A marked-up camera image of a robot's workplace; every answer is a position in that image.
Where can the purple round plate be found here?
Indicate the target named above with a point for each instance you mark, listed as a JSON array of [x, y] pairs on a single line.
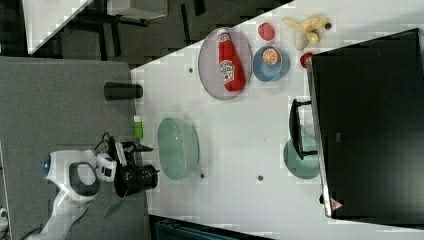
[[208, 65]]

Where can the red ketchup bottle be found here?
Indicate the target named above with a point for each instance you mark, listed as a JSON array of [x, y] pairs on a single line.
[[230, 67]]

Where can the small red tomato toy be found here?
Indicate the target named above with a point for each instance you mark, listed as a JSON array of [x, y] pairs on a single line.
[[304, 58]]

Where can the peeled banana toy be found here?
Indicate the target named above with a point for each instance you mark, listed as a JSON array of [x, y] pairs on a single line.
[[310, 26]]

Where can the orange slice toy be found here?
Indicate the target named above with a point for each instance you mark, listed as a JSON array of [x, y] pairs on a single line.
[[271, 56]]

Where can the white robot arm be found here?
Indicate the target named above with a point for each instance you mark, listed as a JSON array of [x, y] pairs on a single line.
[[79, 175]]

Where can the black cylinder post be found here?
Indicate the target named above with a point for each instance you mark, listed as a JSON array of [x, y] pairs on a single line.
[[122, 91]]

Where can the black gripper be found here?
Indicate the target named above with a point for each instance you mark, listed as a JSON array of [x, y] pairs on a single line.
[[126, 150]]

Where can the red strawberry toy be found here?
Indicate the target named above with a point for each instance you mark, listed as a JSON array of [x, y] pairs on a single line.
[[266, 31]]

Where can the green white bottle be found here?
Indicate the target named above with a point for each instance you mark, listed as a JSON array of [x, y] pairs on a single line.
[[138, 126]]

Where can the teal round plate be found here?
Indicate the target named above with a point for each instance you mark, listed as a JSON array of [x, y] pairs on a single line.
[[306, 167]]

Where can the black toaster oven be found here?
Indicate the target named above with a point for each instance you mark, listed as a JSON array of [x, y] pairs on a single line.
[[367, 102]]

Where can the grey egg toy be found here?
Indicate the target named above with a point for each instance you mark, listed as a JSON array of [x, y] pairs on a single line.
[[300, 40]]

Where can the blue bowl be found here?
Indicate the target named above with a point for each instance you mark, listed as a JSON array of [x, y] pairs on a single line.
[[267, 72]]

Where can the white side table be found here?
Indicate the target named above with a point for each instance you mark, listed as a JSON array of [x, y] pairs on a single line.
[[44, 18]]

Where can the black pot with handle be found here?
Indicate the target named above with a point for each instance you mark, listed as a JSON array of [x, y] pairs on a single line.
[[132, 180]]

